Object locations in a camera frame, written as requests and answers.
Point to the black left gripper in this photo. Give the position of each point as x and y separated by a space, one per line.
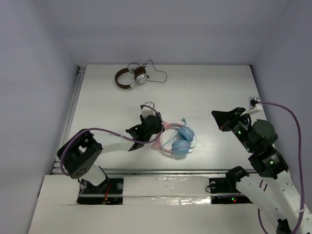
151 124

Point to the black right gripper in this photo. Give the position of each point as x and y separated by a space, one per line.
224 119

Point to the pink blue cat-ear headphones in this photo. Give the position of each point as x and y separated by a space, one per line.
180 142

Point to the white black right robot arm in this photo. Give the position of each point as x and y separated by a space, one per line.
286 208

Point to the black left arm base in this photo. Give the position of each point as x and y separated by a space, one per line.
109 192

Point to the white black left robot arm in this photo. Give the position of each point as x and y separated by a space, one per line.
79 154

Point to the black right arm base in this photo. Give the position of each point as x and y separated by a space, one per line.
222 192

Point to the brown silver headphones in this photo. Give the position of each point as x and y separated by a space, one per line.
128 78

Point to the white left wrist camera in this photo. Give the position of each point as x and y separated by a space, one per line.
148 109

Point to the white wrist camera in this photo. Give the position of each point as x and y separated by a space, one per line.
254 106
148 109

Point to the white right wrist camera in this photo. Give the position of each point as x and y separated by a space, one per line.
254 106

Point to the aluminium rail frame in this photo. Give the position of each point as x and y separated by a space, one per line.
191 92

